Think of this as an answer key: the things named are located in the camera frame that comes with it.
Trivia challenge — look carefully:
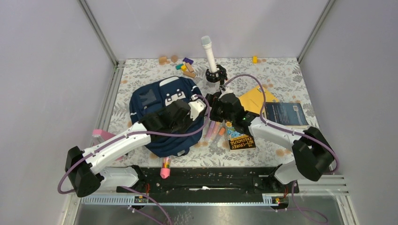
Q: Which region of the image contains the navy blue student backpack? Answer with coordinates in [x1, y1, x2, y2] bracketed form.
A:
[129, 76, 205, 158]

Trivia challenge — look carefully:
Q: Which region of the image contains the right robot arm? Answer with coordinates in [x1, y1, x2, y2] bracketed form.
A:
[206, 92, 337, 193]

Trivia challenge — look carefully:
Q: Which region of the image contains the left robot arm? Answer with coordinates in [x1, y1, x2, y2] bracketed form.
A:
[58, 100, 206, 197]

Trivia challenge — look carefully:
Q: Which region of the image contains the pink highlighter pen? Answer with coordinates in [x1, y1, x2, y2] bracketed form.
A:
[205, 120, 215, 141]

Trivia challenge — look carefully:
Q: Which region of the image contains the grey orange-capped marker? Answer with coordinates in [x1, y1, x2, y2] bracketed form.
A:
[210, 127, 226, 148]

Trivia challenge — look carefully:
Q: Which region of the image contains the yellow book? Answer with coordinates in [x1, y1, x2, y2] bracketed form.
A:
[239, 86, 279, 114]

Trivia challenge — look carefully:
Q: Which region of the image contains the treehouse story paperback book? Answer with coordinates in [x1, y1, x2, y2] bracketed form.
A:
[225, 121, 256, 151]

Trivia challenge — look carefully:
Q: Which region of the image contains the black microphone stand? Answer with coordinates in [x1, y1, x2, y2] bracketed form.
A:
[205, 64, 228, 91]

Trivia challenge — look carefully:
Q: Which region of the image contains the pink-capped clear tube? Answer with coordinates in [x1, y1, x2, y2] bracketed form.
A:
[160, 157, 172, 179]

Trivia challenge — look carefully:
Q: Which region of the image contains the long tan wooden block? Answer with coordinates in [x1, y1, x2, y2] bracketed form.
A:
[183, 63, 196, 78]

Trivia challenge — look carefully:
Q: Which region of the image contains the purple toy block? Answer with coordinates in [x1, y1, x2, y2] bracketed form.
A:
[183, 57, 194, 65]

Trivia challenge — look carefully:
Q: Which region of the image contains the round wooden block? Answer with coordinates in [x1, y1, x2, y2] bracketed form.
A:
[170, 55, 178, 63]

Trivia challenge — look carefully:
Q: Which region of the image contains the dark blue book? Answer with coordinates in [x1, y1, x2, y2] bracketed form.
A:
[265, 102, 309, 128]

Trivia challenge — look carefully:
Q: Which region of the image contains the pink box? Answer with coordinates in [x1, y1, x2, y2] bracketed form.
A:
[92, 129, 115, 146]

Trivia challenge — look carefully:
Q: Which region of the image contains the white microphone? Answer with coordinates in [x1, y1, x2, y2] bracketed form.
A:
[201, 36, 217, 73]

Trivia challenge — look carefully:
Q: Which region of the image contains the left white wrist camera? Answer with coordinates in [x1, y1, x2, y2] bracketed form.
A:
[188, 98, 206, 121]

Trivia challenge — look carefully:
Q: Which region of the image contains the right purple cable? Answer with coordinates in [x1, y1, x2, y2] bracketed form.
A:
[219, 74, 340, 224]

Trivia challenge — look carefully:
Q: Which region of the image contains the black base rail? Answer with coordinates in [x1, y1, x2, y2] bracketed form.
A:
[131, 166, 292, 203]

